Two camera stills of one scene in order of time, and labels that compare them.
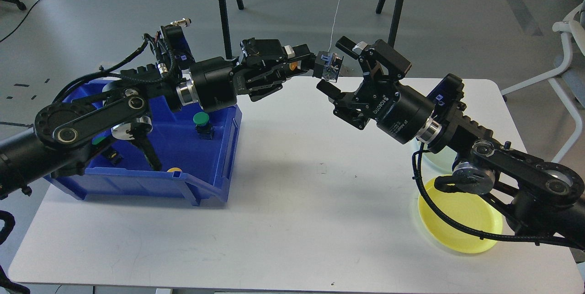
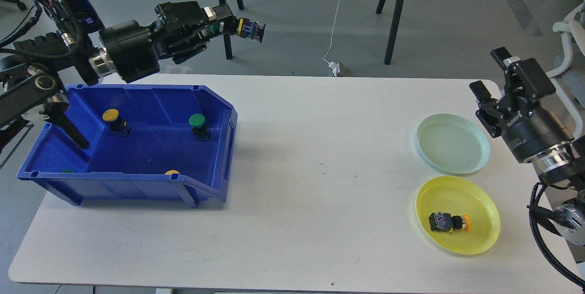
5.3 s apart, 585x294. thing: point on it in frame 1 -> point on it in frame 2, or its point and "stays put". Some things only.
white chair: x=568 y=83 stays put
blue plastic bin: x=196 y=150 stays put
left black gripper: x=263 y=66 -> x=181 y=30
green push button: x=98 y=139 -> x=246 y=28
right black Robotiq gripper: x=399 y=112 -> x=528 y=129
